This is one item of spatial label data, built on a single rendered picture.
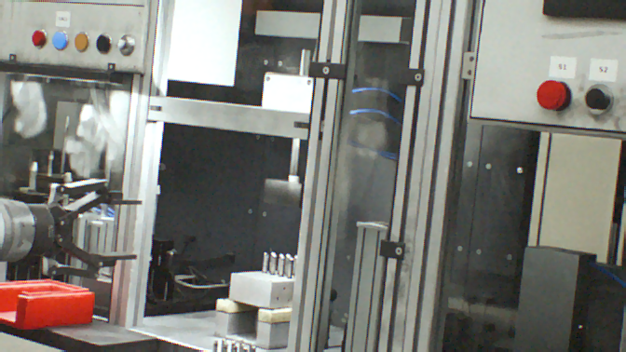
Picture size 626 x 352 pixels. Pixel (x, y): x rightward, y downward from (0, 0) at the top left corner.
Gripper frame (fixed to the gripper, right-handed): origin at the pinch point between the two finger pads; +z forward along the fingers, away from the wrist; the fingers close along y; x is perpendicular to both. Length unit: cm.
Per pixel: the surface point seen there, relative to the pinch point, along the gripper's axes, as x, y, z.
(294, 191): -3.0, 6.9, 39.4
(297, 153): -0.9, 13.8, 41.7
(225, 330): 3.5, -19.4, 32.1
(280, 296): -4.9, -12.0, 36.2
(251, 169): 29, 8, 64
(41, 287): 34.2, -16.0, 14.8
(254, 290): -1.2, -11.3, 33.2
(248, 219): 28, -3, 64
